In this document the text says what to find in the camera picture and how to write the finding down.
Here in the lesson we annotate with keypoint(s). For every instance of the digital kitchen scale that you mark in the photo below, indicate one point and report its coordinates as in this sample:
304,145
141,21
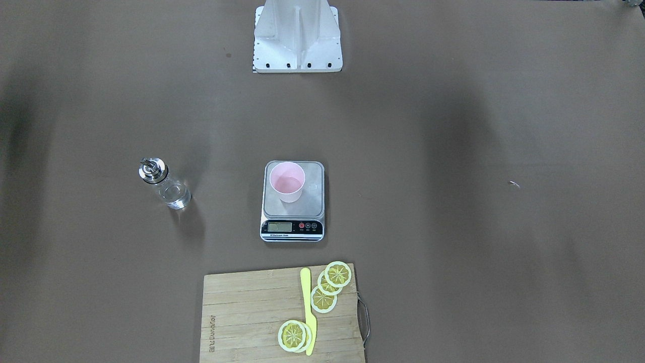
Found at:
302,220

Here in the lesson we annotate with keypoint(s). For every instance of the glass sauce bottle metal spout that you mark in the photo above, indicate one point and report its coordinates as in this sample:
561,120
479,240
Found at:
173,191

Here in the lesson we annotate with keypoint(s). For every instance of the lemon slice top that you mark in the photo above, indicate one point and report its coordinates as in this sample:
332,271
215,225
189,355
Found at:
338,274

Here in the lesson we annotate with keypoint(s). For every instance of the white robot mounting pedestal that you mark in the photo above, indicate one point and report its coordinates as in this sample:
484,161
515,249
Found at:
297,37

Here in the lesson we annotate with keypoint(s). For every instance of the bamboo cutting board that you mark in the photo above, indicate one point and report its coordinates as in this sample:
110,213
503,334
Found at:
242,313

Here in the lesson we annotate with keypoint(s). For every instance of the lemon slice behind bottom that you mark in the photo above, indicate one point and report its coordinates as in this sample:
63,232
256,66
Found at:
308,337

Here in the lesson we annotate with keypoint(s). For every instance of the yellow plastic knife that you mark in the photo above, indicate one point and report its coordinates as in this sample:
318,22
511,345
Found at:
310,319

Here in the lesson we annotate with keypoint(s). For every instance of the lemon slice front bottom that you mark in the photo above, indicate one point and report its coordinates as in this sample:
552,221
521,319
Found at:
290,336

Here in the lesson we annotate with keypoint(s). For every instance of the pink plastic cup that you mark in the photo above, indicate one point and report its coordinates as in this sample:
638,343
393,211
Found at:
287,179

